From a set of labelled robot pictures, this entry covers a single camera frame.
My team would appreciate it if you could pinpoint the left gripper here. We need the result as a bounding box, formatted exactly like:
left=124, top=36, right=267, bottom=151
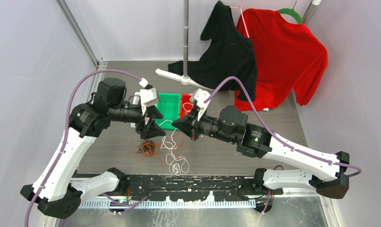
left=108, top=102, right=166, bottom=138

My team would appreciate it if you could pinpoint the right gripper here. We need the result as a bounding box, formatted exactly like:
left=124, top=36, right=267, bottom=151
left=172, top=105, right=236, bottom=144

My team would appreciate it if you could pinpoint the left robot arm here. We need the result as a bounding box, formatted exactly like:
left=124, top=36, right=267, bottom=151
left=20, top=78, right=165, bottom=219

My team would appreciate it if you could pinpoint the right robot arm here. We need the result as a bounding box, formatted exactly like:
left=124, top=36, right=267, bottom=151
left=172, top=106, right=349, bottom=199

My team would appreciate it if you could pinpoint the red plastic bin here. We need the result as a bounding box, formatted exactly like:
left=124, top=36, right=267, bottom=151
left=179, top=93, right=193, bottom=118

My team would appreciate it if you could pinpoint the green plastic bin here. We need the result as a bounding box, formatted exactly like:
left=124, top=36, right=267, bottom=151
left=156, top=93, right=181, bottom=130

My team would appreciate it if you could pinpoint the white rack base foot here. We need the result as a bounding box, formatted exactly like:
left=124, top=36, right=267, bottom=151
left=155, top=69, right=213, bottom=91

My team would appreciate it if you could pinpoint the black t-shirt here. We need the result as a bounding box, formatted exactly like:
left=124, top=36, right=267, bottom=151
left=168, top=0, right=258, bottom=103

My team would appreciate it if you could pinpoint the garment rack pole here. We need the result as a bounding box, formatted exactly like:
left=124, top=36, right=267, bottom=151
left=183, top=0, right=190, bottom=81

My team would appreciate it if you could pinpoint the red t-shirt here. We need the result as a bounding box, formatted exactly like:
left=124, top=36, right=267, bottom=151
left=236, top=9, right=328, bottom=111

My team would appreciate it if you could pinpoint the pink hanger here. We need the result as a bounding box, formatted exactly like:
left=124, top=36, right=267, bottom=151
left=230, top=0, right=250, bottom=38

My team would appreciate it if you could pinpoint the green hanger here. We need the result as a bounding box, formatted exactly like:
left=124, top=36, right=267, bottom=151
left=278, top=0, right=303, bottom=24

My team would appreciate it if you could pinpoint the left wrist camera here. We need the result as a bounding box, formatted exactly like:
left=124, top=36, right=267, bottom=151
left=139, top=87, right=159, bottom=115

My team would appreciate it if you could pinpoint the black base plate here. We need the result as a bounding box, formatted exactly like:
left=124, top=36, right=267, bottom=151
left=97, top=174, right=284, bottom=202

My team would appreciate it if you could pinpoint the aluminium frame rail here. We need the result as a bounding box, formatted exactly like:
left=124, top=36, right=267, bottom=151
left=56, top=0, right=99, bottom=66

